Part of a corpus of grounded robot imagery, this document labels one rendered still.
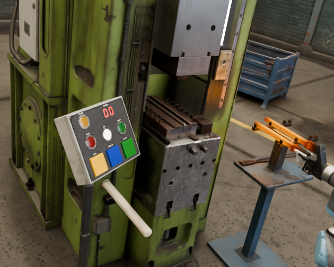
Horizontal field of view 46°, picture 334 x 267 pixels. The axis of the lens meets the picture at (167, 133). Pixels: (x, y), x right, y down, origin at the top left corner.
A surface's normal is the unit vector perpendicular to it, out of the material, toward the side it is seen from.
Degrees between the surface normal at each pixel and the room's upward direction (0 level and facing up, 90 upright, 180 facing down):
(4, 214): 0
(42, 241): 0
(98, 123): 60
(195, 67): 90
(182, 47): 90
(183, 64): 90
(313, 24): 90
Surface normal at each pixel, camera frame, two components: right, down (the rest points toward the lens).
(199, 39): 0.54, 0.43
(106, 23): -0.82, 0.11
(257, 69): -0.61, 0.24
